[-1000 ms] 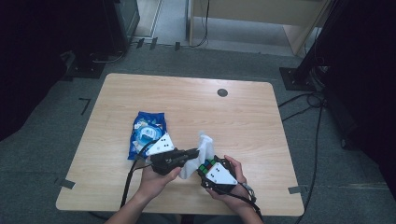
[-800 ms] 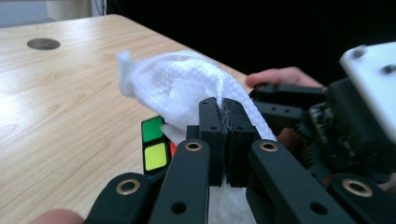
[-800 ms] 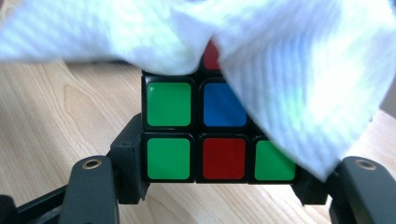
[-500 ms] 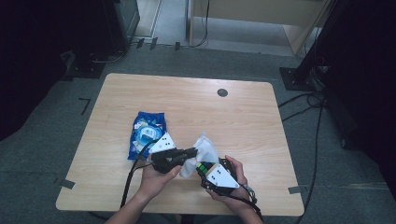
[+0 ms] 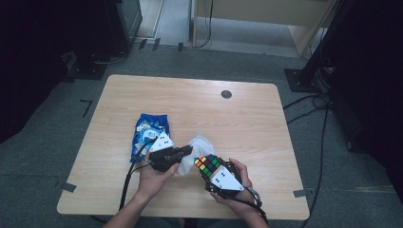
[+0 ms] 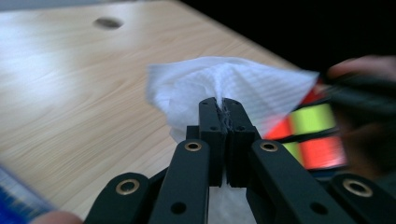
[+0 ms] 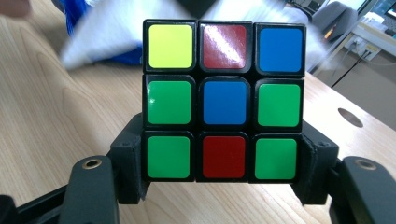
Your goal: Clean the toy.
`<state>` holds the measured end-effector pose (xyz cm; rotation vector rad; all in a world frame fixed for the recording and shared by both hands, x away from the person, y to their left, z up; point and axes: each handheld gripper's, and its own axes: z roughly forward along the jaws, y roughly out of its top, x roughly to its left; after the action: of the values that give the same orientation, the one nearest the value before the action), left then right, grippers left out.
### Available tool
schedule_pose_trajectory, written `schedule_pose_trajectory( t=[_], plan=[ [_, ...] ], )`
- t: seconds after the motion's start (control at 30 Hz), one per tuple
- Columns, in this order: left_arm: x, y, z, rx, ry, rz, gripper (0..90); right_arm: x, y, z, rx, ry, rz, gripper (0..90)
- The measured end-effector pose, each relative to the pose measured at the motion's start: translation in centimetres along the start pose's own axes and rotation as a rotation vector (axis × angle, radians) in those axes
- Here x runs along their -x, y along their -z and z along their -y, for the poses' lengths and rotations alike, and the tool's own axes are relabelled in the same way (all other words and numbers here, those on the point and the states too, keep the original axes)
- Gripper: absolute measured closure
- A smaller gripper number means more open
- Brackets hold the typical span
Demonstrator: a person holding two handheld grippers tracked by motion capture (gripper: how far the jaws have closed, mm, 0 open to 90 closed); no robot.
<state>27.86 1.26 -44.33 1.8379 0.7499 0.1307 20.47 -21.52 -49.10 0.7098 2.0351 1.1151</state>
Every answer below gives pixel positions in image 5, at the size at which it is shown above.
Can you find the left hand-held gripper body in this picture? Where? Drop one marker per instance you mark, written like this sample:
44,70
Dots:
163,158

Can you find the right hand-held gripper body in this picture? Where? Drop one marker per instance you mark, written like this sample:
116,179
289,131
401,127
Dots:
226,182

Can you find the multicoloured puzzle cube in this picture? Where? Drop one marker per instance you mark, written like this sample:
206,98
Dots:
207,165

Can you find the white wet wipe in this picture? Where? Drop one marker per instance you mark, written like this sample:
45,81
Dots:
201,147

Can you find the blue wet wipes packet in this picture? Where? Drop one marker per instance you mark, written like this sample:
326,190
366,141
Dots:
146,133

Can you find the person's left hand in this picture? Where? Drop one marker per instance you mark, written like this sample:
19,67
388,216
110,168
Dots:
155,182

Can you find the person's right hand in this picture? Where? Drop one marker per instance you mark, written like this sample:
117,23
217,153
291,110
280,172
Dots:
244,202

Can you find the round grey table grommet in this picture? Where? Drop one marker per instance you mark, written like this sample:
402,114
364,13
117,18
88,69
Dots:
226,94

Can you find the grey tape piece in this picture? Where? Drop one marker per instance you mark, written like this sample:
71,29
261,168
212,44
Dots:
68,186
299,193

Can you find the black tape strip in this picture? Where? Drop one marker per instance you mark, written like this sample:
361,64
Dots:
180,47
143,43
156,44

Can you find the black metal stand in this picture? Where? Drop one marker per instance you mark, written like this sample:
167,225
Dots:
301,80

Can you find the black floor stand base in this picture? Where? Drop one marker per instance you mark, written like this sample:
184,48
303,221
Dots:
87,68

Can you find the black cabinet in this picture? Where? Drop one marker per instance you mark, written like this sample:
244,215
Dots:
125,22

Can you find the dark curtain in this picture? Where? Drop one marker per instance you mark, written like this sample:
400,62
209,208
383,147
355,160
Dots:
374,95
38,63

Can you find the light wooden furniture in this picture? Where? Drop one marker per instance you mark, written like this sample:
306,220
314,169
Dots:
269,11

